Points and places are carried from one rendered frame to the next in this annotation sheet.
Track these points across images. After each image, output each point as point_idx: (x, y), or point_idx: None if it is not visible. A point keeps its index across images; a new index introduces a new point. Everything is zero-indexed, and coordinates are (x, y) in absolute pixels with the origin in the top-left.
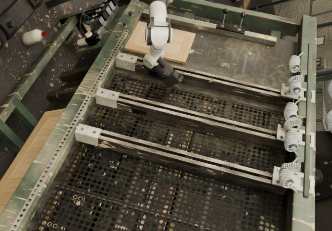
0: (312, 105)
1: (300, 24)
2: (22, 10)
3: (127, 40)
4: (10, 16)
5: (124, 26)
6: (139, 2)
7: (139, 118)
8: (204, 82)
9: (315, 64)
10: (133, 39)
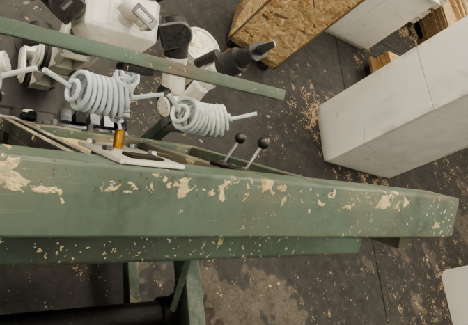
0: (107, 162)
1: None
2: (37, 122)
3: (61, 132)
4: (10, 109)
5: (86, 131)
6: (156, 140)
7: (16, 314)
8: (28, 143)
9: (308, 184)
10: (74, 139)
